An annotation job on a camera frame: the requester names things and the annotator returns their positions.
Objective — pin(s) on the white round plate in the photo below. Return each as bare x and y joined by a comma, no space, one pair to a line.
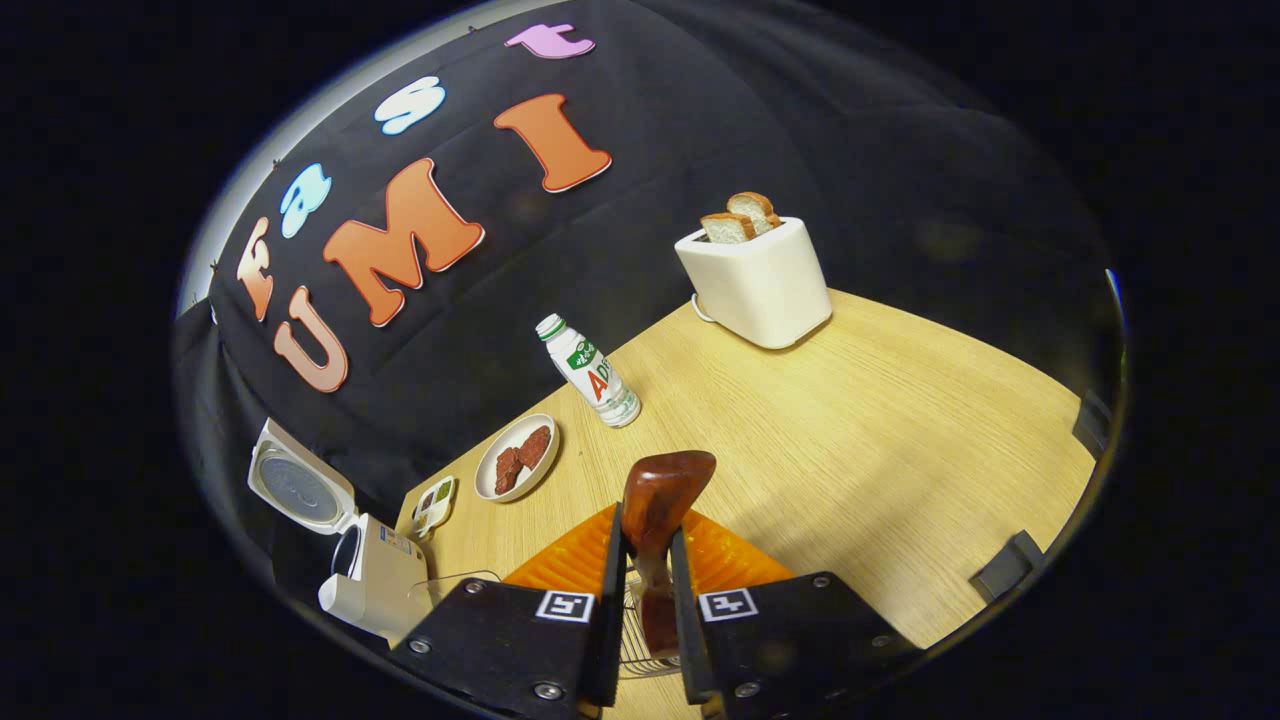
490,480

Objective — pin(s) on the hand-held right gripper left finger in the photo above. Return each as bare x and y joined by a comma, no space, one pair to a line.
612,620

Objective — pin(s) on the white rice cooker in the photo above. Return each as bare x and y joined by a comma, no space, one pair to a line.
385,585

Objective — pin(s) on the white drink bottle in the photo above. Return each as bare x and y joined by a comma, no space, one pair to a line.
590,372

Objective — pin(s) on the red meat piece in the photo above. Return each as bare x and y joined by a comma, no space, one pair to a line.
535,447
507,470

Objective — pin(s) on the dark grey table bracket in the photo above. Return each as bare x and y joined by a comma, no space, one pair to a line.
1092,425
1005,568

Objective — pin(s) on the white toaster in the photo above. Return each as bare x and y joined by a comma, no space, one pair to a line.
760,290

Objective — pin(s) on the small white sauce dish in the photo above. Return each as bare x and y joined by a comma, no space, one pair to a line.
435,508

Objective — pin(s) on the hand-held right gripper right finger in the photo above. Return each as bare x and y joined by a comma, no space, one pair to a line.
685,640

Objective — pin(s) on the black backdrop cloth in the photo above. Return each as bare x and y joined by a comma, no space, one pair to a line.
700,100

